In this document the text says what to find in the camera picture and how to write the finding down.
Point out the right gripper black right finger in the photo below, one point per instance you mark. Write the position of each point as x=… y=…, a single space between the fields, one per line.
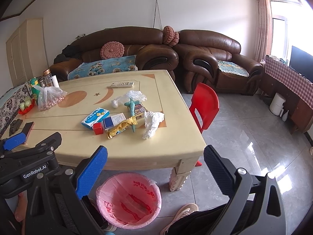
x=221 y=169

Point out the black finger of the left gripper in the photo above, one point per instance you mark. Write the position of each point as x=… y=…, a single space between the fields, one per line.
x=51 y=143

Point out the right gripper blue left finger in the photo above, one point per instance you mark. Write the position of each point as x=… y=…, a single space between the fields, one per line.
x=90 y=170

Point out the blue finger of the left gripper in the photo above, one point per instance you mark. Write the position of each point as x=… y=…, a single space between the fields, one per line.
x=12 y=142

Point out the red small cube box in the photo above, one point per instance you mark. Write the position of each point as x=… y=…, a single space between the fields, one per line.
x=98 y=128

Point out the blue cartoon medicine box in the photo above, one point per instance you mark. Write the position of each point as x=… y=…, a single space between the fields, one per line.
x=96 y=116

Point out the blue white medicine box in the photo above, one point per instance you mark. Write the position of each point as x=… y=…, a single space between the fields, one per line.
x=112 y=121

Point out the yellow snack wrapper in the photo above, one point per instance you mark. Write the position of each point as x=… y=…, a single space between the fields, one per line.
x=121 y=127

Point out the poker card box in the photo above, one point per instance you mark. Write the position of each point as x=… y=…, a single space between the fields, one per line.
x=139 y=108

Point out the green clay sword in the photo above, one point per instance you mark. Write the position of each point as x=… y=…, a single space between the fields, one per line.
x=131 y=106

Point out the white tissue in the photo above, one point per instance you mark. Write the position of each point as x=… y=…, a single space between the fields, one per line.
x=152 y=121

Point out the clear plastic bag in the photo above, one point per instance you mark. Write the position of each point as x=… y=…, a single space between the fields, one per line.
x=130 y=95

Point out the pink lined trash bin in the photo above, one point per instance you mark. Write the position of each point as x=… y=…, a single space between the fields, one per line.
x=129 y=200

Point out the black folded glove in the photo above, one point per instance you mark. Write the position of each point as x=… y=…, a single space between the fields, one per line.
x=14 y=126

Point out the black smartphone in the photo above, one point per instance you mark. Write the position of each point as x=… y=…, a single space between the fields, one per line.
x=27 y=128

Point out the patterned side cloth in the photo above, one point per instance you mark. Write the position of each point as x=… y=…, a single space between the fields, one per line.
x=10 y=103

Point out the red fruit plate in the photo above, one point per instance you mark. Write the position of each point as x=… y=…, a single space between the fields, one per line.
x=27 y=105

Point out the plastic bag of peanuts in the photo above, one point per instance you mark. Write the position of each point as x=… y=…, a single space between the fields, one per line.
x=49 y=97

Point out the green bottle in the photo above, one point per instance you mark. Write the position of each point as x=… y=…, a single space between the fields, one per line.
x=35 y=92

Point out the glass jar with gold lid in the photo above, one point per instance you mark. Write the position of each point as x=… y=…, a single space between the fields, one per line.
x=48 y=78

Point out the red plastic chair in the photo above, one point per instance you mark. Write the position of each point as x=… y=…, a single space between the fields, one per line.
x=204 y=106

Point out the cream coffee table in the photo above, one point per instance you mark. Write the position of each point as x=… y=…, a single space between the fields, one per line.
x=165 y=135

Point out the white air fryer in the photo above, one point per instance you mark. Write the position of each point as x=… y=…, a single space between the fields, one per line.
x=277 y=105

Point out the white remote control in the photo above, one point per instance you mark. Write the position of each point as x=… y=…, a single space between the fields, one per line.
x=121 y=85

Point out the cream cabinet door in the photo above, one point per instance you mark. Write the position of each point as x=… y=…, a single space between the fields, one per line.
x=26 y=54

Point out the blue floral blanket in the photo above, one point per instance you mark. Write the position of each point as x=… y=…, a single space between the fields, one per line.
x=112 y=65

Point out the armchair seat cloth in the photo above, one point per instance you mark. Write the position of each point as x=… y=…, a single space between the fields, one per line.
x=232 y=68

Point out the checkered tablecloth cabinet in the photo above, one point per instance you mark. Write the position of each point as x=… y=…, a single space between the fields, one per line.
x=296 y=89

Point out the pink round cushion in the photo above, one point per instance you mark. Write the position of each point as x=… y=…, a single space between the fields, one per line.
x=112 y=49

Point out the brown leather armchair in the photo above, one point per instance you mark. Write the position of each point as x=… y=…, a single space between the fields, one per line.
x=198 y=52

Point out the black television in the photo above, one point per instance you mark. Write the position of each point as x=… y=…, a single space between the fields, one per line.
x=302 y=62

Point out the brown leather sofa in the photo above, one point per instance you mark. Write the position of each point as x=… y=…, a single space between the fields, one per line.
x=149 y=46

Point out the pink curtain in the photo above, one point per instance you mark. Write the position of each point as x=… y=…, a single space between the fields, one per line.
x=265 y=30

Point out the pink round cushions on sofa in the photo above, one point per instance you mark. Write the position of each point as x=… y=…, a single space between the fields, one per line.
x=170 y=37

